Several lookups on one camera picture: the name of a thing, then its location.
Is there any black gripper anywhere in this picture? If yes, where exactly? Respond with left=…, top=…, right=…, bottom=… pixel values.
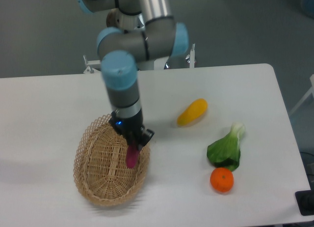
left=109, top=110, right=155, bottom=152

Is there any purple sweet potato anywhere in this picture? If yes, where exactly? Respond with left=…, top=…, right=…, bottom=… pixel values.
left=126, top=143, right=140, bottom=169

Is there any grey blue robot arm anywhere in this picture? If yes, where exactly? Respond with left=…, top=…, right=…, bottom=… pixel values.
left=77, top=0, right=189, bottom=151

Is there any woven wicker basket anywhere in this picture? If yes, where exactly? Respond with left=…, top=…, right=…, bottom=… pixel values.
left=73, top=114, right=150, bottom=207

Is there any yellow mango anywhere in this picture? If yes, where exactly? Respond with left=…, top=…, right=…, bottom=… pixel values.
left=177, top=98, right=208, bottom=126

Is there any green bok choy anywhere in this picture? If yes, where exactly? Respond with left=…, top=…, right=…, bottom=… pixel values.
left=207, top=122, right=246, bottom=172

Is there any orange tangerine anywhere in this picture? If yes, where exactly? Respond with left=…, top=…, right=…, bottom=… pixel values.
left=209, top=168, right=234, bottom=193

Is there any black box at table edge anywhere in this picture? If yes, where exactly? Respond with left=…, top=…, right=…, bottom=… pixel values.
left=295, top=190, right=314, bottom=216

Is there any white frame at right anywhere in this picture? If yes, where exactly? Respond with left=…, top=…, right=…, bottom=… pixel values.
left=289, top=75, right=314, bottom=117

